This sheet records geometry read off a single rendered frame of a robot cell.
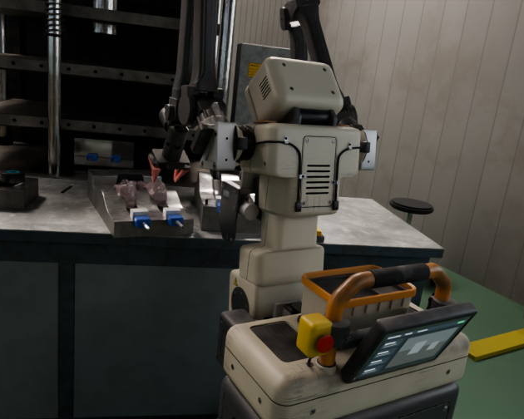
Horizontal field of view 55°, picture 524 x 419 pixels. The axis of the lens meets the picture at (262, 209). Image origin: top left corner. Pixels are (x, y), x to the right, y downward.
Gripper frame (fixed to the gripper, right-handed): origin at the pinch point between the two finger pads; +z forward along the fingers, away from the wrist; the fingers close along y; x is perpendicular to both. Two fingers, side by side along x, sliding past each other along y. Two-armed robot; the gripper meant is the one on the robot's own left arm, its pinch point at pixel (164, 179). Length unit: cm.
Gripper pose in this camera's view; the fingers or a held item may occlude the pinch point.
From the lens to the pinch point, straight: 158.3
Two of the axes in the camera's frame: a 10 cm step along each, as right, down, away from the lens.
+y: -8.5, 0.4, -5.2
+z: -3.3, 7.3, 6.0
